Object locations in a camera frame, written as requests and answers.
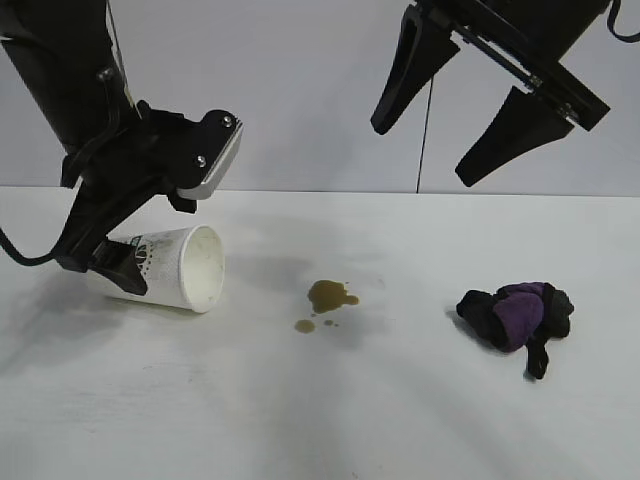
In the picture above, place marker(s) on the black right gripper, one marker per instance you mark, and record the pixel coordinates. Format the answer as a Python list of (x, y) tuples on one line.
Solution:
[(520, 25)]

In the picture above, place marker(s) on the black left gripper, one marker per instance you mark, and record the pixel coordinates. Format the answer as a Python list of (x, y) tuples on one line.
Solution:
[(130, 160)]

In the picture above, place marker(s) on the white paper coffee cup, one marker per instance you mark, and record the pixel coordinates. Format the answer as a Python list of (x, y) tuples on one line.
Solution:
[(200, 270)]

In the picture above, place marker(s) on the purple and black cloth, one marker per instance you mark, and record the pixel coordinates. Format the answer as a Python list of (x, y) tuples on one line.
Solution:
[(520, 315)]

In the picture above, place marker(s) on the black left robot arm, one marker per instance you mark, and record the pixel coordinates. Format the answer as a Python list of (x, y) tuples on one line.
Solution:
[(55, 65)]

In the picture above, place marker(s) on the round brown coffee drop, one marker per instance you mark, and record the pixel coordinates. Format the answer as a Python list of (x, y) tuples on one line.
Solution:
[(304, 326)]

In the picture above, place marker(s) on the large brown coffee puddle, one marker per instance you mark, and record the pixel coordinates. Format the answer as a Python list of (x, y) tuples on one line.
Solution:
[(327, 296)]

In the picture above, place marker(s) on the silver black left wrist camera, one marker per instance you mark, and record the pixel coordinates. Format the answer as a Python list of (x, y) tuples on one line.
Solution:
[(215, 150)]

